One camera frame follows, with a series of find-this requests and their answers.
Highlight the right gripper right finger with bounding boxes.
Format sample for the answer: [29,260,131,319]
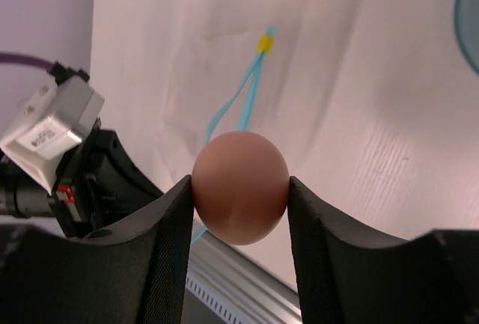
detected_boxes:
[287,177,478,323]

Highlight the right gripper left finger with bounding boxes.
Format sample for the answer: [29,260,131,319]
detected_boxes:
[1,177,194,323]

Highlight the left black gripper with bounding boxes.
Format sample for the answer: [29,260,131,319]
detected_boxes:
[1,120,163,238]

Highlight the brown egg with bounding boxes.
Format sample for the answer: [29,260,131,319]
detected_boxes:
[192,131,290,245]

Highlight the clear zip top bag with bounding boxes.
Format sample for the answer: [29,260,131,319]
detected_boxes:
[160,16,304,242]

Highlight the blue plastic tub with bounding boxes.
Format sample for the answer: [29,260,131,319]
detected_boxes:
[454,0,478,73]

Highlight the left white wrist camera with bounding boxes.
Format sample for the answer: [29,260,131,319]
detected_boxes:
[1,78,104,193]

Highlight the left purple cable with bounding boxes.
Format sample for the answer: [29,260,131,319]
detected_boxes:
[0,52,57,74]

